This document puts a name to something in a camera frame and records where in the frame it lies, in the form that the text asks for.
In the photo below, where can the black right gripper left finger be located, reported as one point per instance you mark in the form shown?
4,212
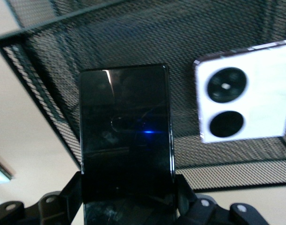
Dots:
68,206

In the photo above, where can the white flip phone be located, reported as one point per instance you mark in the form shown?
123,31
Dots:
262,93

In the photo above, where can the black mesh two-tier tray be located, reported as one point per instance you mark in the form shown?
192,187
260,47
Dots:
133,35

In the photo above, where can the tall black phone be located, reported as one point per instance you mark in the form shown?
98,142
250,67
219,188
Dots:
124,117

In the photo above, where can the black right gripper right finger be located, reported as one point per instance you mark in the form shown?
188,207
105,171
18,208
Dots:
192,211

